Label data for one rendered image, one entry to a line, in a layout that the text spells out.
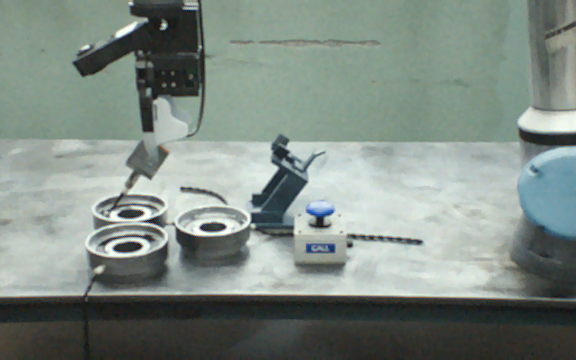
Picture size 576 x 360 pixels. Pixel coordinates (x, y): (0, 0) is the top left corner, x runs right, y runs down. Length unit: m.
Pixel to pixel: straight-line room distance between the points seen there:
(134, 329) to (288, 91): 1.43
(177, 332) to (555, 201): 0.74
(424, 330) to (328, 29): 1.42
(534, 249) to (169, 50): 0.54
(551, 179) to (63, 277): 0.62
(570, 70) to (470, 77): 1.86
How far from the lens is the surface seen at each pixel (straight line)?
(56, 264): 1.25
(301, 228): 1.20
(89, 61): 1.21
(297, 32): 2.79
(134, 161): 1.25
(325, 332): 1.54
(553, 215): 1.05
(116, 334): 1.56
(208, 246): 1.20
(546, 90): 1.03
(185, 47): 1.18
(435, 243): 1.28
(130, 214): 1.33
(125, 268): 1.16
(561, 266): 1.21
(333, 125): 2.87
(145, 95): 1.18
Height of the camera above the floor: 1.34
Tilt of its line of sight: 21 degrees down
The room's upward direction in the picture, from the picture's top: straight up
